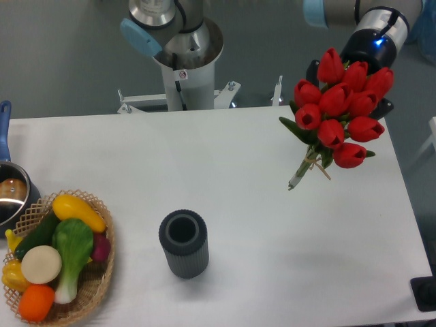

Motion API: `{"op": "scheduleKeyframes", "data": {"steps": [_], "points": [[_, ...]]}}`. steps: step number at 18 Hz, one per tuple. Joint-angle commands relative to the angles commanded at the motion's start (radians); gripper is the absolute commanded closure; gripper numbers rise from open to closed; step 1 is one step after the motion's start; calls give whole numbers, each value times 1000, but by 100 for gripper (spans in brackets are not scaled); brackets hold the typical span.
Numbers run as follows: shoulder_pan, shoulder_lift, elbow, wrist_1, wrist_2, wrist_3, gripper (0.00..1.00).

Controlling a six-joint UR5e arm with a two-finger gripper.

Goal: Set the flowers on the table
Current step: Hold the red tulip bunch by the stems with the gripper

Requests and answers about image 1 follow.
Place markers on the red tulip bouquet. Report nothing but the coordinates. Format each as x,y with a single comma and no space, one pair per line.
337,111

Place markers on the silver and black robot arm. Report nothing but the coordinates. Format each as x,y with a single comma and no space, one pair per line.
380,27

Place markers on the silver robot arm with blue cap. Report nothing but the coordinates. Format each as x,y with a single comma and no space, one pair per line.
175,33

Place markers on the dark grey ribbed vase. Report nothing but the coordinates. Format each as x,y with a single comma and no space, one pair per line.
183,236

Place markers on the yellow squash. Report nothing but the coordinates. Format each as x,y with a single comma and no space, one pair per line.
67,206

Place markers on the green bok choy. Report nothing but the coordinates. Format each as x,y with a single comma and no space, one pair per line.
73,239

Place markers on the woven wicker basket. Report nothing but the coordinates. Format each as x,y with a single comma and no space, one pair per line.
93,281

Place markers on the dark green cucumber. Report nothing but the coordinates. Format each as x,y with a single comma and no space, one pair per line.
40,235

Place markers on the beige round disc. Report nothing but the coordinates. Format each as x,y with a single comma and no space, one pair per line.
41,264

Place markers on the yellow banana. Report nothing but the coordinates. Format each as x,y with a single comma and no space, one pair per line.
12,240

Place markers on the orange fruit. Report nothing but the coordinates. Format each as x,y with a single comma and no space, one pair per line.
36,302

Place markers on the yellow bell pepper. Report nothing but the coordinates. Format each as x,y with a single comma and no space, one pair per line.
13,277

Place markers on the black device at table edge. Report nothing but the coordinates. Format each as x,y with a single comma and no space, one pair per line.
424,293

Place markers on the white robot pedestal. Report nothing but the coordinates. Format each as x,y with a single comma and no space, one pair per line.
189,89

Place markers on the white metal base frame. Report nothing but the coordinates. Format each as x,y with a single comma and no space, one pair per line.
222,99

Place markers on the blue handled saucepan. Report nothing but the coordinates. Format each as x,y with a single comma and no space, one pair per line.
18,192

